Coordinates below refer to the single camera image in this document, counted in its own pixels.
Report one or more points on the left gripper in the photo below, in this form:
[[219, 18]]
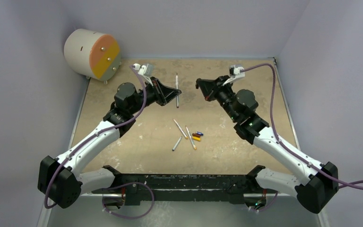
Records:
[[157, 87]]

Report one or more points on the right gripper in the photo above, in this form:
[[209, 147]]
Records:
[[211, 89]]

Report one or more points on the white pen orange tip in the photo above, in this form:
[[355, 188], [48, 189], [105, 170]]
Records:
[[190, 138]]

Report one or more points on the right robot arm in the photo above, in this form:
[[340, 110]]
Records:
[[309, 181]]

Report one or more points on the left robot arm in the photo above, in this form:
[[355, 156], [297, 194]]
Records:
[[60, 179]]

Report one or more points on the yellow pen cap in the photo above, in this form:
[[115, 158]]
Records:
[[196, 138]]

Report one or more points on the round cabinet with coloured drawers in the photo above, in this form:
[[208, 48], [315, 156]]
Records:
[[92, 54]]

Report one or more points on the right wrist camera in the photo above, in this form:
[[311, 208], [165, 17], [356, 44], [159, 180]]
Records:
[[236, 72]]

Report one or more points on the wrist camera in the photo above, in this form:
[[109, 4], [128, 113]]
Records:
[[144, 70], [236, 72]]

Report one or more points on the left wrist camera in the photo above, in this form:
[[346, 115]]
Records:
[[144, 70]]

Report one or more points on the black base frame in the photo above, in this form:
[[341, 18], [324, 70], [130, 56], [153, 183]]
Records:
[[234, 189]]

